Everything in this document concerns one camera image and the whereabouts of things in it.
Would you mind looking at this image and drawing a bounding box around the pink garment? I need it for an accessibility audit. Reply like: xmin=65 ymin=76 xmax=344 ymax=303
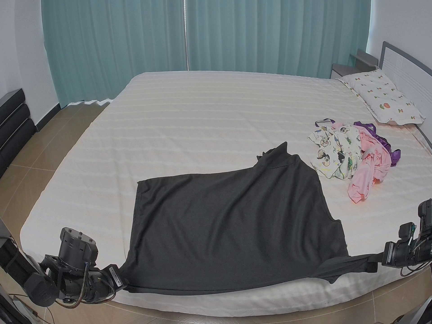
xmin=332 ymin=122 xmax=392 ymax=204

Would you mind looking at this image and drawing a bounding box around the purple garment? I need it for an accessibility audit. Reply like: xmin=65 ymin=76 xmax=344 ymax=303
xmin=353 ymin=122 xmax=402 ymax=167

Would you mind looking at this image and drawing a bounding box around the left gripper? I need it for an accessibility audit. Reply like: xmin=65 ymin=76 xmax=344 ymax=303
xmin=88 ymin=264 xmax=131 ymax=303

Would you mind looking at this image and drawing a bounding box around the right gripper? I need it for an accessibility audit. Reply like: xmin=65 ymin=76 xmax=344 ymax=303
xmin=365 ymin=241 xmax=418 ymax=273

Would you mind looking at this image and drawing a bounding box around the grey bedside table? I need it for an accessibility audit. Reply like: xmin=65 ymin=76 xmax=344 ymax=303
xmin=331 ymin=49 xmax=378 ymax=79

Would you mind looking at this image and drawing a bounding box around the black chest of drawers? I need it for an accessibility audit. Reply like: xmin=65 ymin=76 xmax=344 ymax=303
xmin=0 ymin=88 xmax=36 ymax=178

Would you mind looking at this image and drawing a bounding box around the bed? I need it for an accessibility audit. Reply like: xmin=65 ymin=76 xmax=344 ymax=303
xmin=20 ymin=41 xmax=432 ymax=316

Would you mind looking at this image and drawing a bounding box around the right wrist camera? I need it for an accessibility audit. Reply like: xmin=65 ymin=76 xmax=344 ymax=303
xmin=398 ymin=223 xmax=418 ymax=241

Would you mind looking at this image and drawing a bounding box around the white printed pyjama garment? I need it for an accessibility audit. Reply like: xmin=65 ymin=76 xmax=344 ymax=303
xmin=307 ymin=118 xmax=363 ymax=180

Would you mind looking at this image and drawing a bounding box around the black T-shirt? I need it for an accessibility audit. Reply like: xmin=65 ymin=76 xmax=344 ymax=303
xmin=120 ymin=141 xmax=372 ymax=296

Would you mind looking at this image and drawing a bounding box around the white printed pillow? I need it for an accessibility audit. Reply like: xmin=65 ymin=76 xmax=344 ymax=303
xmin=337 ymin=68 xmax=426 ymax=126

